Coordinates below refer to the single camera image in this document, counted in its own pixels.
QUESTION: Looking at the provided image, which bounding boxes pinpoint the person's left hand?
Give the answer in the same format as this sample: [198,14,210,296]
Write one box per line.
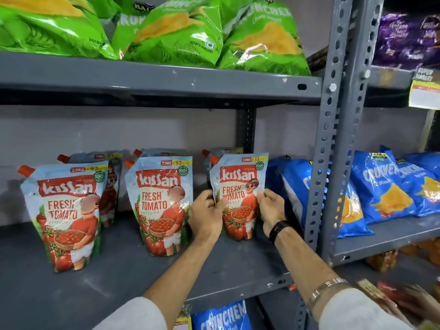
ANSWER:
[188,190,228,243]

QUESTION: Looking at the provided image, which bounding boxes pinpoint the person's right hand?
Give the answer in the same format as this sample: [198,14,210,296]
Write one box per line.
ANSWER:
[257,188,287,238]

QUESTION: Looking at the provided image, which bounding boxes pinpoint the red-capped tomato ketchup pouch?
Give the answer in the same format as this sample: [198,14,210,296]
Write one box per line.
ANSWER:
[209,153,269,241]

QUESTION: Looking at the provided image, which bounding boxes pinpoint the person's left forearm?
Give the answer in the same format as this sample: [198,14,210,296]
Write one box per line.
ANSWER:
[93,233,224,330]

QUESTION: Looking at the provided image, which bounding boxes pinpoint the person's right forearm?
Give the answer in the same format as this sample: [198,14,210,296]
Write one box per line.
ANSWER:
[273,225,413,330]

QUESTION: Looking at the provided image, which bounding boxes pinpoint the blue chip bag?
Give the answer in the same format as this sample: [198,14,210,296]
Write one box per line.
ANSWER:
[379,145,440,217]
[350,150,418,225]
[280,159,375,239]
[403,152,440,182]
[191,300,253,330]
[266,156,292,200]

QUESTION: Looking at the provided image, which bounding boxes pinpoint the black wristband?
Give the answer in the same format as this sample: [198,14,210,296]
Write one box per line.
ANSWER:
[268,220,293,245]

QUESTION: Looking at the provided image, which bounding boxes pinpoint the row of ketchup pouches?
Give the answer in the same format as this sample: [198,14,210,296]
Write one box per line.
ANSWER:
[17,147,244,273]

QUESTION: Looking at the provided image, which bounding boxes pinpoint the yellow snack packet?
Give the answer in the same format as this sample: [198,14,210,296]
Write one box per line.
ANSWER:
[173,303,193,330]

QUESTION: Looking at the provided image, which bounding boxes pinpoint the grey metal shelf board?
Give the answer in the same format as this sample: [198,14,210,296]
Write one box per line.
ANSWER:
[329,213,440,268]
[0,211,297,330]
[0,51,324,110]
[307,47,417,108]

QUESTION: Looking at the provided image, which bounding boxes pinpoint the orange snack packet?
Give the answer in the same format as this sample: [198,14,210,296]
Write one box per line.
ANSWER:
[400,237,440,266]
[366,250,399,273]

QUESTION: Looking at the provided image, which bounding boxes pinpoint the red snack packet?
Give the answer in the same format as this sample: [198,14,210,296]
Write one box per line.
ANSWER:
[357,279,415,306]

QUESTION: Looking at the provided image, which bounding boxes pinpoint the row of green chip bags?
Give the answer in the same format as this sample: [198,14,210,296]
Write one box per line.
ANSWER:
[0,0,312,77]

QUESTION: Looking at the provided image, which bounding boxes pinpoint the yellow white shelf label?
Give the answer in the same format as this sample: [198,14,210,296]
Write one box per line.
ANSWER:
[409,67,440,110]

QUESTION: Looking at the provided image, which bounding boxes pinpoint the purple snack bag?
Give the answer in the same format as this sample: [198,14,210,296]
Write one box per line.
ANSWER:
[419,15,440,70]
[373,14,425,71]

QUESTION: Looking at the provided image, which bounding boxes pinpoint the dark slotted rear post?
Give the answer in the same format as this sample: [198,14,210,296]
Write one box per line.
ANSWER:
[235,108,257,156]

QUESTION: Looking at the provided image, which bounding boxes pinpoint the silver bracelet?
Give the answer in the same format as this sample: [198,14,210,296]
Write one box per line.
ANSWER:
[307,278,350,310]

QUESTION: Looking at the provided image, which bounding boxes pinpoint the grey slotted upright post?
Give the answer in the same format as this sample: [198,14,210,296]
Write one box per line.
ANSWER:
[294,0,386,330]

